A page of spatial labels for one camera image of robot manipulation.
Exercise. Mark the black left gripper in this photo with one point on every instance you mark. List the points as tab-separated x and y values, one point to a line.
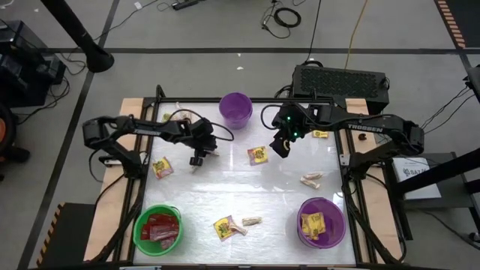
204	137

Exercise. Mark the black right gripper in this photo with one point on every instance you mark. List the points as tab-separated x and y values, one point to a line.
296	120

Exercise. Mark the small purple plastic bucket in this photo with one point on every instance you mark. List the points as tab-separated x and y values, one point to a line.
236	112

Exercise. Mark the red KitKat candy packet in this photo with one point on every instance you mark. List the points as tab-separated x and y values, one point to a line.
161	219
165	234
145	232
168	243

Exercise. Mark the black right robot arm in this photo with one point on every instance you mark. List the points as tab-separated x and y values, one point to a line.
375	129

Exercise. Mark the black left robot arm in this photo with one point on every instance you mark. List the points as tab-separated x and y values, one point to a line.
150	129

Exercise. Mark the black computer case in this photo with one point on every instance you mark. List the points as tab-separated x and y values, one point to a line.
337	80

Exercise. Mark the white power adapter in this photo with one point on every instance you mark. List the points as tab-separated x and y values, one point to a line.
113	163

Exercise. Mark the wooden side board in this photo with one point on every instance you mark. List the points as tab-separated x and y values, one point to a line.
377	195
108	225

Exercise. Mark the large purple plastic bucket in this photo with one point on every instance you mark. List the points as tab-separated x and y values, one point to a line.
333	232

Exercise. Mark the green plastic bucket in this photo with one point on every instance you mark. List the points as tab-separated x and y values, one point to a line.
150	249

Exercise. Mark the black pole stand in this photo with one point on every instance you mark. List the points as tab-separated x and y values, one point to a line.
99	60

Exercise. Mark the black power strip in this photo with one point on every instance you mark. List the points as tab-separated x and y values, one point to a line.
184	4

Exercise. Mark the white printed paper sheet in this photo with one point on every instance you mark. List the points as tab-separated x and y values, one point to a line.
416	183

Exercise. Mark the black mat orange stripes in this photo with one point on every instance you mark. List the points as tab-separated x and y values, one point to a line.
71	236
468	18

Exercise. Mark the black equipment cart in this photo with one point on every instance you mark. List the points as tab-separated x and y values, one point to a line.
22	75

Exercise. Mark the black orange wheeled base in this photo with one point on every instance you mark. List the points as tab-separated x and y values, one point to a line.
7	131

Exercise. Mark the black camera stand beam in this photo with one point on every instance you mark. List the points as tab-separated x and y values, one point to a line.
442	172

